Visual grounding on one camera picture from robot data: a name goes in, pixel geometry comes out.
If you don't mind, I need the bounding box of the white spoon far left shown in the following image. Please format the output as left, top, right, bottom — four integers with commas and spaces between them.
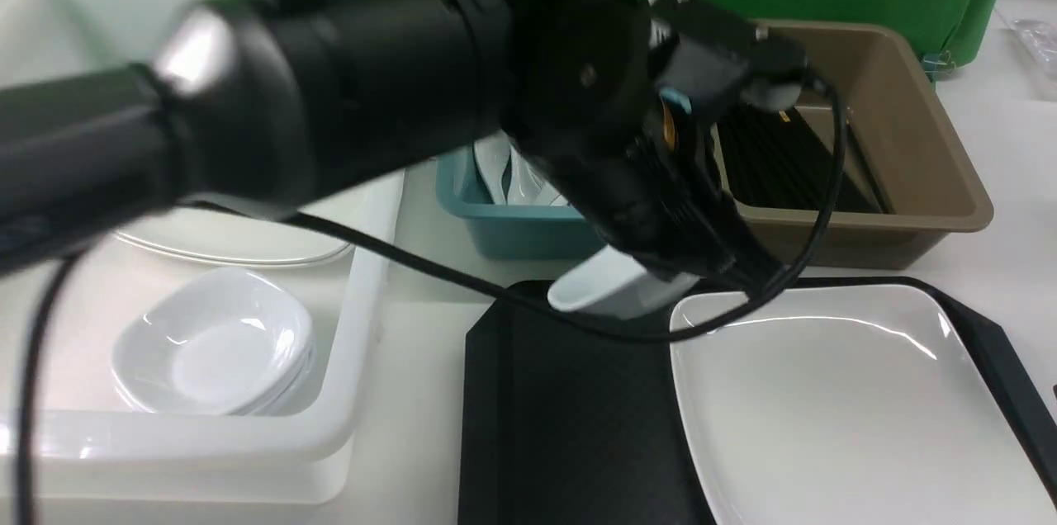
472, 131, 512, 206

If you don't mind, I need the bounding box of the teal plastic bin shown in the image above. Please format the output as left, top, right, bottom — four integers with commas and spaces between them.
435, 148, 602, 261

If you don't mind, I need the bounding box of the black serving tray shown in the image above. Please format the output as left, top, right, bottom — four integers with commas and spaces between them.
457, 277, 1055, 524

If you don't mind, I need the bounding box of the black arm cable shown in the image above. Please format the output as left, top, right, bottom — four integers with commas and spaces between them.
12, 75, 851, 525

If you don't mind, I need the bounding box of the white bowl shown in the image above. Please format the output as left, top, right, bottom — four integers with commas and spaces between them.
111, 344, 316, 416
111, 267, 315, 416
548, 246, 701, 319

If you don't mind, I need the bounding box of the brown plastic bin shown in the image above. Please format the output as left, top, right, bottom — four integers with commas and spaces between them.
735, 21, 993, 270

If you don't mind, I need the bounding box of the top white square plate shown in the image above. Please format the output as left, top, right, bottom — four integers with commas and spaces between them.
113, 208, 353, 267

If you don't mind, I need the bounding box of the large white plastic tub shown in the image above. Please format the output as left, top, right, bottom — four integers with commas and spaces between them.
2, 0, 389, 505

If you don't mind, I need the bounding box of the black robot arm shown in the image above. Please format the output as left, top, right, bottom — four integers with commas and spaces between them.
2, 0, 782, 293

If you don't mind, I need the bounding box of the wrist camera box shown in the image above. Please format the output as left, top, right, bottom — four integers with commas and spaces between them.
647, 0, 815, 129

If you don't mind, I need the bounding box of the black chopsticks pile in bin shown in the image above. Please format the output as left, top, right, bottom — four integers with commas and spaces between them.
713, 105, 893, 214

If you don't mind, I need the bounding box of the large white rice plate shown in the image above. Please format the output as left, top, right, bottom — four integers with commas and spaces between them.
671, 284, 1055, 524

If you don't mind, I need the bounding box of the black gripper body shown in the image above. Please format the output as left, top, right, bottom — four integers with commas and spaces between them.
538, 97, 784, 290

